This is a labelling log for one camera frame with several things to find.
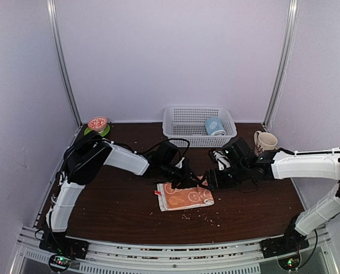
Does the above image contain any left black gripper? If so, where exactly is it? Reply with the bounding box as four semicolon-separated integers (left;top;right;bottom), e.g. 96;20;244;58
160;162;200;189

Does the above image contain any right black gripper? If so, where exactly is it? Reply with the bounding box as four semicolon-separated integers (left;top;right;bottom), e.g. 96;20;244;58
199;162;249;191

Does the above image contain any orange bunny towel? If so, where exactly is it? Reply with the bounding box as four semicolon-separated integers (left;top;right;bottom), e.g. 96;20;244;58
154;183;214;212

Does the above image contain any blue patterned towel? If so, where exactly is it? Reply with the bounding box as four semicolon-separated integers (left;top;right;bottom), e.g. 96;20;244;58
205;117;226;136

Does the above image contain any white plastic basket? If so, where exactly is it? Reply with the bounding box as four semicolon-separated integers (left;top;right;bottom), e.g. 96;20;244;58
162;106;237;148

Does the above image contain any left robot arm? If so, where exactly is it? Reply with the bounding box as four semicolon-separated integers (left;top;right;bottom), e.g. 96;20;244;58
42;131;204;253

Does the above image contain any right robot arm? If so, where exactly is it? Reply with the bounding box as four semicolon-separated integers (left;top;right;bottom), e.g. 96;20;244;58
205;139;340;252

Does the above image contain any beige mug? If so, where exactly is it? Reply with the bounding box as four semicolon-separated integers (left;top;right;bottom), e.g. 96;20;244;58
254;131;278;156

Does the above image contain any green plate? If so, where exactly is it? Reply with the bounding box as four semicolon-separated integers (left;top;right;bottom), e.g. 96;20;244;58
84;124;110;137

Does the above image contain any red patterned bowl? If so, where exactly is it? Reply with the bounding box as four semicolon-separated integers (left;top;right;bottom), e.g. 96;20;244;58
87;116;108;131

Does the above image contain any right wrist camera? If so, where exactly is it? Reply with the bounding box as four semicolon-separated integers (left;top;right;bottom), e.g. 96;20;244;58
208;138;257;171

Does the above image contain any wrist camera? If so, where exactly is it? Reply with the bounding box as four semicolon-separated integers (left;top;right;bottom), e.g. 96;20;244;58
208;138;257;171
155;142;185;168

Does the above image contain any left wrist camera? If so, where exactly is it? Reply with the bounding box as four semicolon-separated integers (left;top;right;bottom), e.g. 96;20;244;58
155;142;185;168

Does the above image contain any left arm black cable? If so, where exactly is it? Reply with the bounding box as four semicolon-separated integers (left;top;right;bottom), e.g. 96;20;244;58
62;138;191;183

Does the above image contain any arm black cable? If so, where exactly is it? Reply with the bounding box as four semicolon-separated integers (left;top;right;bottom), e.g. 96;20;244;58
62;138;191;183
297;231;319;268

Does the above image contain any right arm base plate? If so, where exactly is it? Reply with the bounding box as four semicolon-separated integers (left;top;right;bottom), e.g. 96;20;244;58
260;236;309;272

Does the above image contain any aluminium front rail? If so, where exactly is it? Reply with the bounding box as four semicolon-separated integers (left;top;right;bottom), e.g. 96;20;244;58
11;224;340;274

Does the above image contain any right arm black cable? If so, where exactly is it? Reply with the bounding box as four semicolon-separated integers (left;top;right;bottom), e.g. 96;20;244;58
297;231;319;268

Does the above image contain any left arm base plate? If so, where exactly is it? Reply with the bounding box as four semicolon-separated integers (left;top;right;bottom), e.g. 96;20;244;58
39;237;89;273

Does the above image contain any right aluminium frame post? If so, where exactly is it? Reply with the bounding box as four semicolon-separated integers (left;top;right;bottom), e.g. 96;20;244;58
263;0;299;131

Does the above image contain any aluminium frame post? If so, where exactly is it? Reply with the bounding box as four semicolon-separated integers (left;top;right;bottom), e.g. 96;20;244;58
46;0;82;127
263;0;299;131

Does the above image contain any left aluminium frame post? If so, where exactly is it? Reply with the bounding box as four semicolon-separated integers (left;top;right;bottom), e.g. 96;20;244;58
46;0;82;127

